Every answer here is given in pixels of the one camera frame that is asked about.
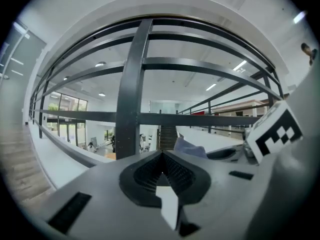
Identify glass entrance doors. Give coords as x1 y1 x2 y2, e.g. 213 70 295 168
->
45 90 89 148

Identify long light wooden table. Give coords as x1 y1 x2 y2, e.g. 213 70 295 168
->
210 98 271 118

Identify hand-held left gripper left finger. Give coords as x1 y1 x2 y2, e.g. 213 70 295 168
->
34 149 178 240

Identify frosted glass panel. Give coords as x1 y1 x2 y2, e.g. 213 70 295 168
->
149 99 180 127

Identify wooden-topped black metal railing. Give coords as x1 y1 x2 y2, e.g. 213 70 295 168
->
28 13 291 169

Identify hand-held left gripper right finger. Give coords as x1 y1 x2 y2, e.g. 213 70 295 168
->
162 149 287 240

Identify blue cloth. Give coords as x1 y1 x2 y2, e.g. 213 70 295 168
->
173 136 209 159

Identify grey glass door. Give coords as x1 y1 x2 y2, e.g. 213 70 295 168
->
0 21 48 125

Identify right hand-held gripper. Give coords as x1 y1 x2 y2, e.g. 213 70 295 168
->
206 99 304 165

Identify dark wooden staircase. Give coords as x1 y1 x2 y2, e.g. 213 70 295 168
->
156 124 179 152

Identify long black metal railing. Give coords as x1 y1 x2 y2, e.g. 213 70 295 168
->
176 65 285 135

